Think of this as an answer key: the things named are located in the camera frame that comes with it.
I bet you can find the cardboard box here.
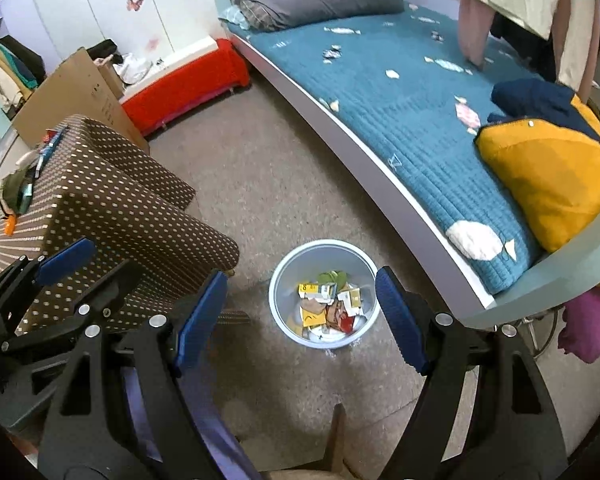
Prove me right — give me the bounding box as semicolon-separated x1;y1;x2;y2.
12;47;151;156

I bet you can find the wooden stool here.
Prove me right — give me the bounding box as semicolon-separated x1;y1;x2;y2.
270;402;381;480

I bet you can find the pile of wrappers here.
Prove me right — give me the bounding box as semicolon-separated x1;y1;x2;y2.
296;270;369;349

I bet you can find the black cloth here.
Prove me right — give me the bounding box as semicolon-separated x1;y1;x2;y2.
85;39;119;60

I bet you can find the dark hanging jacket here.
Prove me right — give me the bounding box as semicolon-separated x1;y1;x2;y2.
0;35;47;81

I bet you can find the blue patterned pillow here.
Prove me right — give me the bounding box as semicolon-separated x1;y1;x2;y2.
218;5;254;31

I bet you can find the magenta garment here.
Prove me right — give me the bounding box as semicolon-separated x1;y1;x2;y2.
557;287;600;365

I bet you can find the teal quilted bed cover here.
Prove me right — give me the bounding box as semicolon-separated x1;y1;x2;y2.
220;2;600;296

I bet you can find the white plastic bag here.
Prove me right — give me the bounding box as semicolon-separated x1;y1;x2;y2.
112;52;153;85

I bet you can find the white plastic bin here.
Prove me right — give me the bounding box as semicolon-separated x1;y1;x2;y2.
269;240;379;350

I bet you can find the chrome stool base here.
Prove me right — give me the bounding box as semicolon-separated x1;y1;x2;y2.
517;305;564;359

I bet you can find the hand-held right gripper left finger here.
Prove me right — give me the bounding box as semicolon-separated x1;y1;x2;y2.
39;270;262;480

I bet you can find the black hanging garment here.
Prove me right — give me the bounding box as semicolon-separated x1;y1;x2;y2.
489;10;562;83

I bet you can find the pink hanging garment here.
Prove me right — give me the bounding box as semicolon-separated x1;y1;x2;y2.
455;0;600;105

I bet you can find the red cloth covered bench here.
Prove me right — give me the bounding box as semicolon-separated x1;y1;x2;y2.
120;35;251;137

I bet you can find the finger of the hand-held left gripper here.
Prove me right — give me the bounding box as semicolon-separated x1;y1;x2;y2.
0;261;147;355
0;238;97;323

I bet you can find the small blue packet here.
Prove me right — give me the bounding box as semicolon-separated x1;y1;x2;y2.
34;127;72;180

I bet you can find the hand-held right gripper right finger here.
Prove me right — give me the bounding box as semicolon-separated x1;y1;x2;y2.
344;266;572;480

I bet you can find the bed with teal quilt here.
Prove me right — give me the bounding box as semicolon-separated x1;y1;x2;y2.
215;0;600;328

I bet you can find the teal hanging garment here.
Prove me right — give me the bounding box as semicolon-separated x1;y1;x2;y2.
0;42;39;89

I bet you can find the brown polka dot tablecloth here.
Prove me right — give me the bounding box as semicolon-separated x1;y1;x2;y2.
0;114;241;336

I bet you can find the yellow navy padded jacket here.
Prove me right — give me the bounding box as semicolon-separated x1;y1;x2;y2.
474;78;600;288

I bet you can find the person's purple trouser leg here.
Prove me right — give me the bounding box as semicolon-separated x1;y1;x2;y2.
120;360;262;480

